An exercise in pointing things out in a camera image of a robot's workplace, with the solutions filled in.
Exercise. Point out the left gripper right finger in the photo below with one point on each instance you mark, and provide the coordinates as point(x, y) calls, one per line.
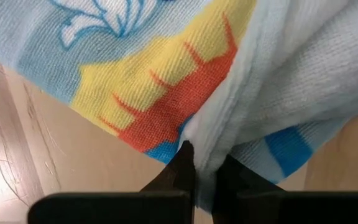
point(259, 208)

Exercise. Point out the green dinosaur print towel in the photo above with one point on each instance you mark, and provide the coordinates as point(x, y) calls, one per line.
point(166, 77)

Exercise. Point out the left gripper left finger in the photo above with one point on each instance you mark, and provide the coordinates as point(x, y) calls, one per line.
point(172, 186)

